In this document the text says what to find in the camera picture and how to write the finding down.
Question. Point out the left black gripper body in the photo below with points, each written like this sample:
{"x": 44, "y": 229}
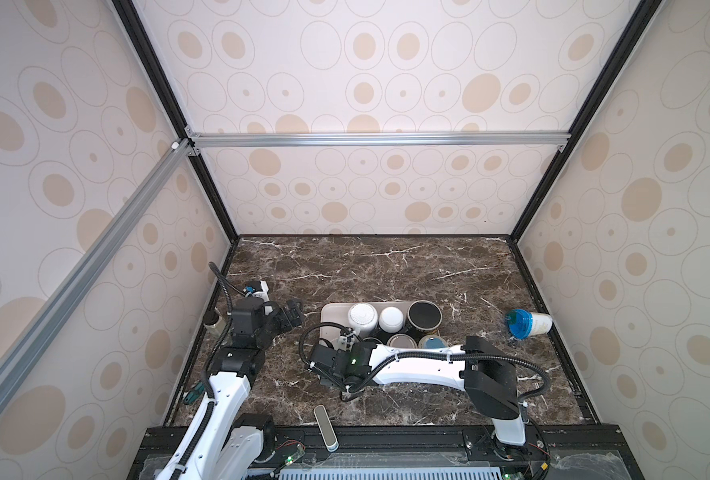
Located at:
{"x": 273, "y": 324}

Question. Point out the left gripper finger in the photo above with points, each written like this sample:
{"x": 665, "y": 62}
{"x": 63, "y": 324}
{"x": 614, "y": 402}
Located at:
{"x": 294, "y": 309}
{"x": 290, "y": 324}

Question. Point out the white ribbed mug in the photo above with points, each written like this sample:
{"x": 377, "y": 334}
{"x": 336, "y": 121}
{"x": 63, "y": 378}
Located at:
{"x": 363, "y": 318}

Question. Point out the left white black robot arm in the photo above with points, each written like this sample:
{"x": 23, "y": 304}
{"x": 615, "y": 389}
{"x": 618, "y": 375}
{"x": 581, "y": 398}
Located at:
{"x": 217, "y": 444}

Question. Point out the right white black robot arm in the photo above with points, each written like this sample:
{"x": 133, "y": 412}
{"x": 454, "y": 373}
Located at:
{"x": 498, "y": 385}

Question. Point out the pink mug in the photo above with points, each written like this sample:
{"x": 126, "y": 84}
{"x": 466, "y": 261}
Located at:
{"x": 402, "y": 341}

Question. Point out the small white black mug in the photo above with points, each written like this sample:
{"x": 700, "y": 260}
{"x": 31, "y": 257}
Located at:
{"x": 391, "y": 320}

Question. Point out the blue mug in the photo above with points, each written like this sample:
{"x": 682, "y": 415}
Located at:
{"x": 432, "y": 342}

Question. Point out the black skull pattern mug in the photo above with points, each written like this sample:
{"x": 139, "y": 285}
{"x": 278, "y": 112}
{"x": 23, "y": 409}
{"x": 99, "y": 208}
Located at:
{"x": 423, "y": 318}

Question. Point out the beige plastic tray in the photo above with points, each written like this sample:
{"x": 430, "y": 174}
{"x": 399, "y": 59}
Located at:
{"x": 334, "y": 317}

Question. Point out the small bottle black cap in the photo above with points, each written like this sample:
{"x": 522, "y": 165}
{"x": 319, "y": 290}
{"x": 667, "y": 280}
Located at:
{"x": 214, "y": 322}

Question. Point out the grey white remote bar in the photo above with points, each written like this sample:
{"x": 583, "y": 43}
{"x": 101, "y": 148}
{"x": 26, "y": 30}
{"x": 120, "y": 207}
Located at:
{"x": 326, "y": 428}

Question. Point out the white cup blue lid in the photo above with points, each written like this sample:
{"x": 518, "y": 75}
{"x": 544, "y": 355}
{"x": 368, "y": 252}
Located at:
{"x": 523, "y": 324}

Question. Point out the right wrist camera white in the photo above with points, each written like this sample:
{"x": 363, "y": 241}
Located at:
{"x": 346, "y": 340}

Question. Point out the green handled screwdriver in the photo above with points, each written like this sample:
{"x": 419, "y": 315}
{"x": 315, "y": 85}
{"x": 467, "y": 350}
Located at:
{"x": 194, "y": 394}

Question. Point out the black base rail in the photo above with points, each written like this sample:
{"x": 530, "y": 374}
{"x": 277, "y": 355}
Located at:
{"x": 552, "y": 452}

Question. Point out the diagonal aluminium frame bar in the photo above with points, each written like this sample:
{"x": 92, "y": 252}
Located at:
{"x": 31, "y": 345}

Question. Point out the horizontal aluminium frame bar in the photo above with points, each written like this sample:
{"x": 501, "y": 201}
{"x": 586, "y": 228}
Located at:
{"x": 199, "y": 141}

